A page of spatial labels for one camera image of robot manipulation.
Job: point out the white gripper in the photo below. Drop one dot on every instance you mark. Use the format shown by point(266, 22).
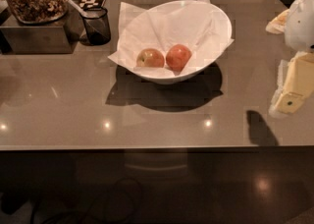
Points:
point(300, 27)

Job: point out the red apple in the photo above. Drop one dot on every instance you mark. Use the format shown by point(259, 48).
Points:
point(177, 57)

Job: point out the white bowl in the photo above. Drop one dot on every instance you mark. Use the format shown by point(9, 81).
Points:
point(183, 74)

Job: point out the yellow-red apple on left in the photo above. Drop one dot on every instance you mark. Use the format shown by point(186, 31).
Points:
point(150, 57)

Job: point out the white paper napkin liner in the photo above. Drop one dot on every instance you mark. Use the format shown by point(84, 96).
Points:
point(170, 28)

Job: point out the black mesh cup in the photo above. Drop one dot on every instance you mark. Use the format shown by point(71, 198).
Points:
point(96, 25)

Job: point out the grey metal box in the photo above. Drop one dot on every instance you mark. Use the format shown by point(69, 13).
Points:
point(59, 37)

